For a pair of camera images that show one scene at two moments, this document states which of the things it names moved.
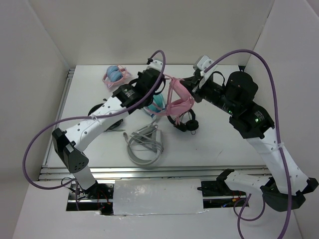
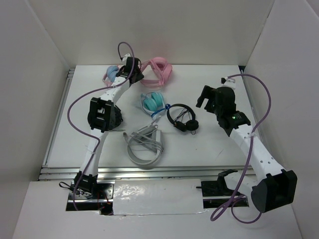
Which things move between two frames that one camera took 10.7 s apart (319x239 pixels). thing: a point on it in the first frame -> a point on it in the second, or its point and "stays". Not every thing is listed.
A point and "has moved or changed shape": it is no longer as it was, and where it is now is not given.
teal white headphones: x=157 y=106 stays
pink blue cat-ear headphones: x=115 y=74 stays
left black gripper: x=138 y=75 -> x=140 y=75
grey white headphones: x=145 y=146 stays
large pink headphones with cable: x=177 y=107 has moved or changed shape
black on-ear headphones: x=191 y=125 stays
